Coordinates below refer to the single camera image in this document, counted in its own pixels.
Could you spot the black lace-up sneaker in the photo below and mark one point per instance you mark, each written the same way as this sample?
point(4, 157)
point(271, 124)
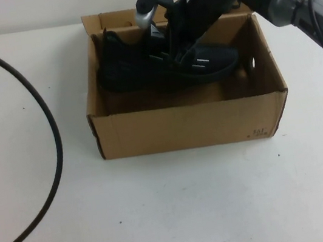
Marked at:
point(129, 71)

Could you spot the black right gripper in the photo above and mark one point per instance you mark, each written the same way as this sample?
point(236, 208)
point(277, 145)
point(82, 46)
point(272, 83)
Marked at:
point(208, 6)

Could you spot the brown cardboard shoe box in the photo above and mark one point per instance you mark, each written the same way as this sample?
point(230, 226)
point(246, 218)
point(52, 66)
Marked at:
point(180, 124)

